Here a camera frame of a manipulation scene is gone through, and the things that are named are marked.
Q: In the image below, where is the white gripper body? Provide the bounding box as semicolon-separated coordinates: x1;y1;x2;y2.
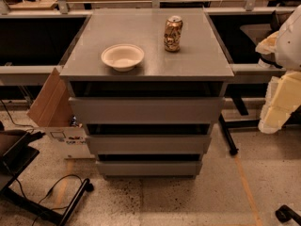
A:
258;72;301;134

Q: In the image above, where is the grey bottom drawer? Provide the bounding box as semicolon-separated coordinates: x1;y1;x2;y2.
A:
96;161;202;177

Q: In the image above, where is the grey drawer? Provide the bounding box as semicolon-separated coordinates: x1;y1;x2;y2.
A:
87;135;211;154
96;161;202;177
69;97;224;124

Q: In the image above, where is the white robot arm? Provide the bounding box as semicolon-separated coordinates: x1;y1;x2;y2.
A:
255;6;301;134

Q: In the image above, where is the grey drawer cabinet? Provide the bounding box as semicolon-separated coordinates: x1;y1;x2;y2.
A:
59;7;235;178

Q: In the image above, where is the grey middle drawer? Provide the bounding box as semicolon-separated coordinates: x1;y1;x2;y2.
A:
87;135;211;154

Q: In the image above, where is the grey top drawer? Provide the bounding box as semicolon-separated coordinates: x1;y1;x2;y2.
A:
69;97;224;124

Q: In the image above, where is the black caster wheel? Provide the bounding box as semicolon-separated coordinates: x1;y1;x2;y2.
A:
275;204;301;225

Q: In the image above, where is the gold soda can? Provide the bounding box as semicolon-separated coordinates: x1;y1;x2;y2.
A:
164;15;183;52

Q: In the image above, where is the white paper bowl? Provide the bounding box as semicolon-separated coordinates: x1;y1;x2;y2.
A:
101;44;145;72

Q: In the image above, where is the white printed box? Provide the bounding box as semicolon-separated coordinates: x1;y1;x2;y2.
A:
45;127;94;159

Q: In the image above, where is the brown cardboard box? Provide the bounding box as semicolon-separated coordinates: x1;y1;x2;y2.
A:
27;69;73;127

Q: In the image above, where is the black stand base left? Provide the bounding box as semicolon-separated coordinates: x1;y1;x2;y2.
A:
0;129;95;226

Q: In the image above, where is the black table leg frame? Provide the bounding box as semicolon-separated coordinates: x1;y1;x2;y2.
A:
218;91;263;156

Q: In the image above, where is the grey aluminium rail frame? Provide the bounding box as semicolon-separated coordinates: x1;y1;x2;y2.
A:
0;0;285;86

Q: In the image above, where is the black floor cable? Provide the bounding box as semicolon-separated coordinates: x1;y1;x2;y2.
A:
0;98;36;131

